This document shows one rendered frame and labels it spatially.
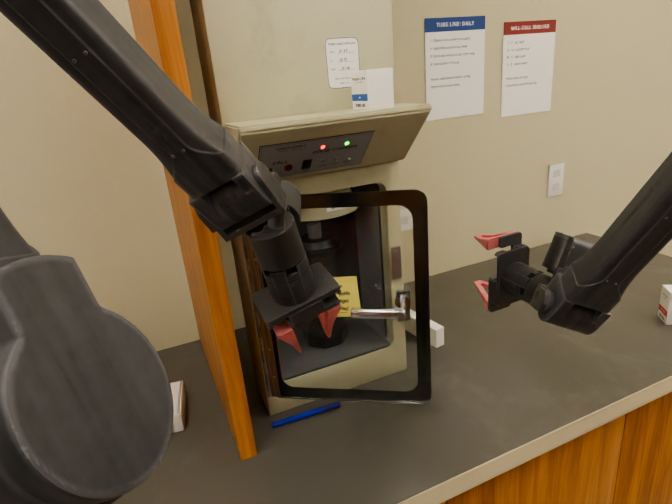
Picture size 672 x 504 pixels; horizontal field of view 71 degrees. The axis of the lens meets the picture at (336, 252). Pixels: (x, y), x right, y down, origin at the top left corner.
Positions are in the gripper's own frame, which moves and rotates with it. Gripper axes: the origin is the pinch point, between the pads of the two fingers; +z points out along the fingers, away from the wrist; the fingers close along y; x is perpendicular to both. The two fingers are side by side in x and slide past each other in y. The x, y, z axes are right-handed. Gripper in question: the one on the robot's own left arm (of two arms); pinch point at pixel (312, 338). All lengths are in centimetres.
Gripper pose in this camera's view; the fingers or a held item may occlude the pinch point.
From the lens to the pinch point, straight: 66.3
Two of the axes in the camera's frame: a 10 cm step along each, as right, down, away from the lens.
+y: -8.7, 4.3, -2.4
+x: 4.4, 4.6, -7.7
